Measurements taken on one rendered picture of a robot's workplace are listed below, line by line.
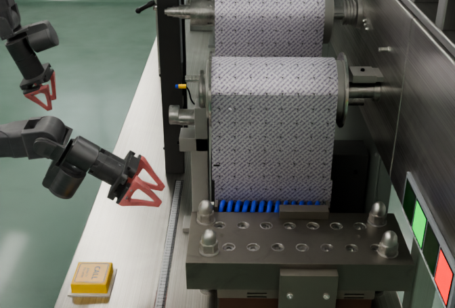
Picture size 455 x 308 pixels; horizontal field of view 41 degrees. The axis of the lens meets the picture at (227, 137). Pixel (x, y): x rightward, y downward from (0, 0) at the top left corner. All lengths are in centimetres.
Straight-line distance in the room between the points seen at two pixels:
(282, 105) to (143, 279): 44
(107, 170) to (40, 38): 54
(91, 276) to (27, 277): 156
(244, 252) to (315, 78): 35
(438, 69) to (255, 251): 46
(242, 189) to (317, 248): 21
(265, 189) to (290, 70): 25
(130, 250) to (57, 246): 161
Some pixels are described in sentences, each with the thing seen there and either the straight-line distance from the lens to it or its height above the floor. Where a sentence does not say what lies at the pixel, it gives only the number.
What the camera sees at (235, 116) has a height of 122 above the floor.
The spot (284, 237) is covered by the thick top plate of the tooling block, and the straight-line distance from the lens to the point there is 116.
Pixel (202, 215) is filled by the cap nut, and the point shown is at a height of 105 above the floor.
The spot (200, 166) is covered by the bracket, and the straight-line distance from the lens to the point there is 131.
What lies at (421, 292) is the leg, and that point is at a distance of 164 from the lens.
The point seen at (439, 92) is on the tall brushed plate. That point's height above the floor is 138.
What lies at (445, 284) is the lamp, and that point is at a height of 118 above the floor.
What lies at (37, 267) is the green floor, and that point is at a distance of 285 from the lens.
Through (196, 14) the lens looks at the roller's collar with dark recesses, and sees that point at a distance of 139.
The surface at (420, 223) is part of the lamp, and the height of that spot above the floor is 119.
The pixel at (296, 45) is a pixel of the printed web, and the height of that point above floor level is 128.
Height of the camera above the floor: 171
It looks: 27 degrees down
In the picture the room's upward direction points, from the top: straight up
